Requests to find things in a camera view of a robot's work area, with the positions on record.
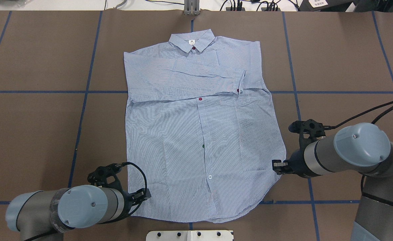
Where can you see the aluminium frame post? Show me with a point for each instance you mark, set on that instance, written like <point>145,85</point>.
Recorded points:
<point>192,7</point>

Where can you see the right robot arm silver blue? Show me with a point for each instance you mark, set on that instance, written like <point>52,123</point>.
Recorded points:
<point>363,148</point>

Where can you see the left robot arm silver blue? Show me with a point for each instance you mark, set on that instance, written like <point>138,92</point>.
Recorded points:
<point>47,215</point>

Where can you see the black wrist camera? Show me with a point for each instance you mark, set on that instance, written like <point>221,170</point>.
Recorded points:
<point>309,131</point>
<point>106,176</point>

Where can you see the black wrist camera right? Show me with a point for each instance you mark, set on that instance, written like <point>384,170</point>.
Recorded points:
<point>309,131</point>

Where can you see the light blue striped shirt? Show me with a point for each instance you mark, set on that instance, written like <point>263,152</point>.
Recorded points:
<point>201,124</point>

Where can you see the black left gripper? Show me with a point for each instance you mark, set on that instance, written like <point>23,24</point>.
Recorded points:
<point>127,198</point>

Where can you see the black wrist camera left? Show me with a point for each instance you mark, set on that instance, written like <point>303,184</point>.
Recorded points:
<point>106,176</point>

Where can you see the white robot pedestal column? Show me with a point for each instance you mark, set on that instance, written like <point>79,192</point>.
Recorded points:
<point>191,235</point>

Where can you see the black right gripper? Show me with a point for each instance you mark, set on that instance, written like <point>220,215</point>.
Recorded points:
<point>297,162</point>

